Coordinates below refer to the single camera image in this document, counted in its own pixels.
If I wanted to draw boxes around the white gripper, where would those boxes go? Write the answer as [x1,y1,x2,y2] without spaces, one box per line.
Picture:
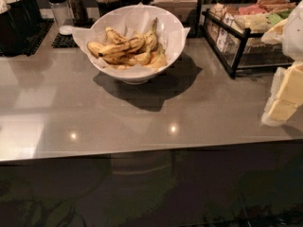
[261,0,303,127]

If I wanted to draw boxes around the lower right yellow banana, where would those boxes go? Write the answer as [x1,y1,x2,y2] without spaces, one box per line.
[146,44,167,70]

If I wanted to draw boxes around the right upright yellow banana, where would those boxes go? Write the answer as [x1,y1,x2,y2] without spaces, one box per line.
[141,18,158,52]

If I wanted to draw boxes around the white ceramic bowl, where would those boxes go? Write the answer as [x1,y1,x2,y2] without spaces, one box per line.
[85,4,187,85]

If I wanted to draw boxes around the upper spotted yellow banana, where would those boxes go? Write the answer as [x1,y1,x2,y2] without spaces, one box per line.
[105,26,128,44]

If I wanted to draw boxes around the spotted yellow banana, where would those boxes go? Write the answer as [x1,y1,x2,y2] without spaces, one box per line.
[87,42,104,58]
[105,26,128,44]

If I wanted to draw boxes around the long front yellow banana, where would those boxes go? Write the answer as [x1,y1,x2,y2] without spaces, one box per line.
[98,35,145,57]

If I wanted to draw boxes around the left spotted yellow banana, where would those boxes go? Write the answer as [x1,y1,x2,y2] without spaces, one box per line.
[87,42,104,58]

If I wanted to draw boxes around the green sweetener packets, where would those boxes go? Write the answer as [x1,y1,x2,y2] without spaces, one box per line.
[268,9,292,25]

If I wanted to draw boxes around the pink sugar packets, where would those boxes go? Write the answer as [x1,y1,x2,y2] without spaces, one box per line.
[239,4,266,15]

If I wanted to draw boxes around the brown sugar packets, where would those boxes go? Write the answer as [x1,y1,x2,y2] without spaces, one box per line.
[257,0,296,12]

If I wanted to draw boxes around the white round lid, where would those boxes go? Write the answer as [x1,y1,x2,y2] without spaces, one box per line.
[59,26,74,35]

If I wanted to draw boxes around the glass pepper shaker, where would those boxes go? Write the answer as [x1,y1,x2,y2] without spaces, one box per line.
[68,0,89,25]

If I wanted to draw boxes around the glass salt shaker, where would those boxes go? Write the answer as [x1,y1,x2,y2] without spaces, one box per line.
[48,0,72,27]

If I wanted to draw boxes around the black rubber mat large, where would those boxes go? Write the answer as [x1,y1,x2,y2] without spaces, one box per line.
[0,18,54,57]

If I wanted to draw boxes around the black container left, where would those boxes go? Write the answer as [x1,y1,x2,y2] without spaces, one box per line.
[0,0,42,56]

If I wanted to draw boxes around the black wire condiment rack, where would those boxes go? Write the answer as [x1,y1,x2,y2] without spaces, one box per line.
[201,9,293,78]

